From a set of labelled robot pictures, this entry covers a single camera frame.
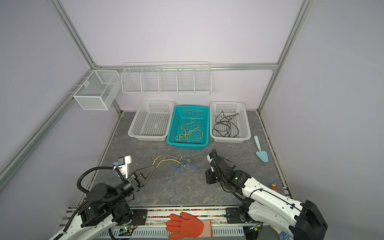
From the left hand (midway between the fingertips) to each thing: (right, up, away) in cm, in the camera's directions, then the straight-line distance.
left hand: (155, 170), depth 61 cm
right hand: (+22, -8, +19) cm, 30 cm away
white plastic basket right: (+50, +22, +50) cm, 74 cm away
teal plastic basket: (+11, +16, +48) cm, 52 cm away
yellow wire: (+6, +3, +6) cm, 9 cm away
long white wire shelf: (-3, +53, +47) cm, 71 cm away
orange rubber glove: (+12, -30, +10) cm, 34 cm away
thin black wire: (+38, +18, +50) cm, 65 cm away
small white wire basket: (-48, +42, +37) cm, 74 cm away
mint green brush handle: (+59, -1, +36) cm, 69 cm away
